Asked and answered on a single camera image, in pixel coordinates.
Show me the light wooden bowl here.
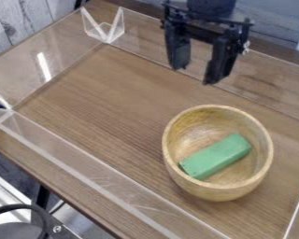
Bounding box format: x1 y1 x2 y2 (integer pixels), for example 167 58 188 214
162 105 274 202

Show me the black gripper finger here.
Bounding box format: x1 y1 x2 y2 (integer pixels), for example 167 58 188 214
204 35 241 85
165 22 192 70

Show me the black metal bracket with screw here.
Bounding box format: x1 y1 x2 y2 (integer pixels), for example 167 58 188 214
30 204 83 239

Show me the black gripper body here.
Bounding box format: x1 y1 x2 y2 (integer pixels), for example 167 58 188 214
161 0 254 54

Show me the green rectangular block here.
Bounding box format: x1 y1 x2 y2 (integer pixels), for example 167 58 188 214
178 134 253 180

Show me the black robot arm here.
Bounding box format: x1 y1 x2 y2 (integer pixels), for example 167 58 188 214
161 0 254 85

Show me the black cable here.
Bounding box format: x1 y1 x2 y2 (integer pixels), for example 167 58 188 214
0 204 51 239

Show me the black table leg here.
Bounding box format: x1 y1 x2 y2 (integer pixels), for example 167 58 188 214
36 186 51 209

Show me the clear acrylic tray wall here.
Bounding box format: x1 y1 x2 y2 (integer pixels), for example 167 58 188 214
0 1 299 239

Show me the clear acrylic corner bracket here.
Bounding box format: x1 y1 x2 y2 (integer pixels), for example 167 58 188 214
81 7 125 44

